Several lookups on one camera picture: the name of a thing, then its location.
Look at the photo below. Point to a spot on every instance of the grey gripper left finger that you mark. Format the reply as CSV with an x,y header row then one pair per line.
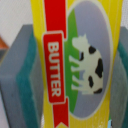
x,y
21,81

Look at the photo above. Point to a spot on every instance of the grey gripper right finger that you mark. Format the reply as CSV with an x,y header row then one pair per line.
x,y
119,88

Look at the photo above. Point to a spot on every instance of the yellow butter box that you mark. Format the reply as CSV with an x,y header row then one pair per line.
x,y
77,42

